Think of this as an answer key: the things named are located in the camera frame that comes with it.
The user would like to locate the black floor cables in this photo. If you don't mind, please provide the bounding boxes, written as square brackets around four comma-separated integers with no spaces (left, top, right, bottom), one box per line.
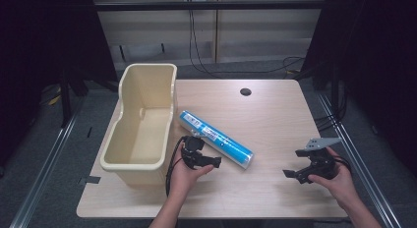
[313,80,350,132]

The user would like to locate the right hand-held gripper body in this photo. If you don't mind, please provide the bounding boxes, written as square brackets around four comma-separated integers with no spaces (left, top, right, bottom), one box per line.
[294,137,342,182]

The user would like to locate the black wall cables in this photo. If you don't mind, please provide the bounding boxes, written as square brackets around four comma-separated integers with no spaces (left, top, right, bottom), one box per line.
[188,9,307,79]

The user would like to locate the yellow floor cable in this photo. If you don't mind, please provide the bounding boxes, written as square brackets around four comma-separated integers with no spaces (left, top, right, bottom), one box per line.
[39,85,63,107]

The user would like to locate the person's right hand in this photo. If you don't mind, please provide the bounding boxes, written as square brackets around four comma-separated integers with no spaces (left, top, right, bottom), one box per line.
[307,146,361,210]

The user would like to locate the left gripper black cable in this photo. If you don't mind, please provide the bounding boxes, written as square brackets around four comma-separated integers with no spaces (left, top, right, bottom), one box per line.
[164,136,187,199]

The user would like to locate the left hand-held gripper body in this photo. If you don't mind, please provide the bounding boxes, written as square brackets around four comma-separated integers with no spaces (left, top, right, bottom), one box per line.
[180,131,210,171]

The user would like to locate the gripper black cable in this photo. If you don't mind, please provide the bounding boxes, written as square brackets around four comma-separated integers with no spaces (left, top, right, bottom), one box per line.
[164,136,187,199]
[333,156,352,174]

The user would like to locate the cream plastic bin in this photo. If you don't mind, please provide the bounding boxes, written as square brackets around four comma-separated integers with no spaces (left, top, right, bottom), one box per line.
[99,63,178,189]

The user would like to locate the metal floor rail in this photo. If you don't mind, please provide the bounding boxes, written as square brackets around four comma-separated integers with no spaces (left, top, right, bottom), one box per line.
[9,95,87,228]
[316,91,403,228]

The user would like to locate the dark curtain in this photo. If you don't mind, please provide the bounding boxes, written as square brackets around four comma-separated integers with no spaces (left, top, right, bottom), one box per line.
[0,0,120,172]
[294,0,417,170]

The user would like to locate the black metal stand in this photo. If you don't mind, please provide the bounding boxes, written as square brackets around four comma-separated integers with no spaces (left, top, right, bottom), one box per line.
[58,65,90,129]

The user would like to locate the dark floor tape piece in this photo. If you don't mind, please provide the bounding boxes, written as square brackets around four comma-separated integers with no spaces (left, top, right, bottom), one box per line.
[78,175,101,186]

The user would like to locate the person's left hand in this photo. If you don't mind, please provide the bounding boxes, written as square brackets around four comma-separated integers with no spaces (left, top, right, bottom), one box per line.
[168,142,215,200]

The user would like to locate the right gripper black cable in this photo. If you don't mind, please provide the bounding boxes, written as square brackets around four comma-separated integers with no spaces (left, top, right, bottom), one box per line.
[333,156,352,174]

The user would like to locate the blue plastic wrap roll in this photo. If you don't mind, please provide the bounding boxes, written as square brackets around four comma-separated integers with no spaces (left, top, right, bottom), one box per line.
[178,110,255,170]

